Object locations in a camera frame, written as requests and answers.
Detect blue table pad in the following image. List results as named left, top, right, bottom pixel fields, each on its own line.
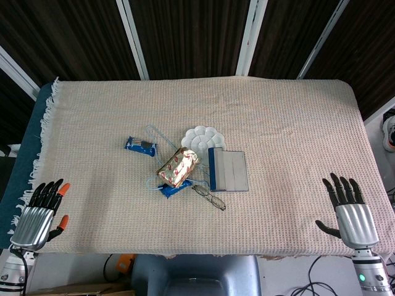
left=0, top=82, right=53, bottom=249

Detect beige waffle tablecloth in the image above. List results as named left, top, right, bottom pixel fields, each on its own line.
left=7, top=76, right=395, bottom=258

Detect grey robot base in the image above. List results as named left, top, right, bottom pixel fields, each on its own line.
left=131, top=254, right=262, bottom=296

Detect black and white sneaker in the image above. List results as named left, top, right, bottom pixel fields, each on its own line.
left=382, top=108, right=395, bottom=152

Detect orange device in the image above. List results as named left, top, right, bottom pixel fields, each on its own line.
left=116, top=253, right=136, bottom=278

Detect white frame post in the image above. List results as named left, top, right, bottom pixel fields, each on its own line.
left=296, top=0, right=351, bottom=80
left=0, top=46, right=41, bottom=101
left=235, top=0, right=268, bottom=76
left=115, top=0, right=150, bottom=80
left=364, top=97, right=395, bottom=126

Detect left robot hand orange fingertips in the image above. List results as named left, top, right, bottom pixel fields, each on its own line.
left=9, top=178, right=71, bottom=251

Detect white flower paint palette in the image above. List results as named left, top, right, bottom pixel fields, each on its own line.
left=180, top=125, right=227, bottom=161

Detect plain blue snack pack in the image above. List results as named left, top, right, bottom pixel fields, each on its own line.
left=159, top=180, right=193, bottom=200

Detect grey blue-edged box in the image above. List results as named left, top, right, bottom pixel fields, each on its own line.
left=207, top=147, right=249, bottom=193

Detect blue cookie pack with picture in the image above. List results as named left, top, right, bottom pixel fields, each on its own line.
left=123, top=136, right=158, bottom=157

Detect gold foil snack bag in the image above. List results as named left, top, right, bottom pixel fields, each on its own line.
left=155, top=147, right=202, bottom=188

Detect wire-rimmed eyeglasses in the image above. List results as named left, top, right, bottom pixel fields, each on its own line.
left=191, top=184, right=227, bottom=212

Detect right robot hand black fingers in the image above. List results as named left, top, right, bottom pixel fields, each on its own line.
left=315, top=172, right=380, bottom=249

